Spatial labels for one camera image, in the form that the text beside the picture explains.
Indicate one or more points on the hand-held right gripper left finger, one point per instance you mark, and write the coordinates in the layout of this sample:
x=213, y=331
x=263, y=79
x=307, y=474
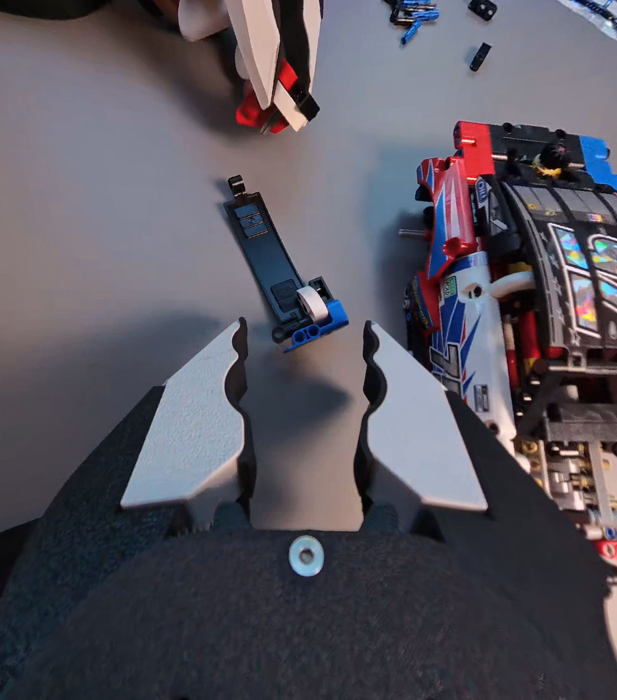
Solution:
x=193, y=437

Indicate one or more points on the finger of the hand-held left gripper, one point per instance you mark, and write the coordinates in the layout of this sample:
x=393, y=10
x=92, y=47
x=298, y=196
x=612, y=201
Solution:
x=311, y=33
x=254, y=33

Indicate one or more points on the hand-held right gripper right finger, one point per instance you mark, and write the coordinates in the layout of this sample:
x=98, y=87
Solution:
x=423, y=443

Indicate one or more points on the small white lego connector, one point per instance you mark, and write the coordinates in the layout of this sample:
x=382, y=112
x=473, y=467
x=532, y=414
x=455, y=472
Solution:
x=291, y=109

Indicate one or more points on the red lego piece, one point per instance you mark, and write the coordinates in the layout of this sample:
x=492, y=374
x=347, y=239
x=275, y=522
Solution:
x=251, y=112

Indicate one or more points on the lego race car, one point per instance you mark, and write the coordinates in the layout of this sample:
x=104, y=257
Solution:
x=505, y=328

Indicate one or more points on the black lego panel blue end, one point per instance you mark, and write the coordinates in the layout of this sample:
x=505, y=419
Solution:
x=267, y=257

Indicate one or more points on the black forearm brace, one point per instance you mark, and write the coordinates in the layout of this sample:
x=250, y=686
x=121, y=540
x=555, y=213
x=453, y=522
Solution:
x=24, y=6

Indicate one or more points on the pile of blue lego pins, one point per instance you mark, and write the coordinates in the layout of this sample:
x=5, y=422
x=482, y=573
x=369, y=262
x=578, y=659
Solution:
x=415, y=16

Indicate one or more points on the small black lego piece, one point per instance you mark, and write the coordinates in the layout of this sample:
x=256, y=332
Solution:
x=481, y=56

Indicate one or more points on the black lego piece with holes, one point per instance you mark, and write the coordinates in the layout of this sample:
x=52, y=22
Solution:
x=482, y=9

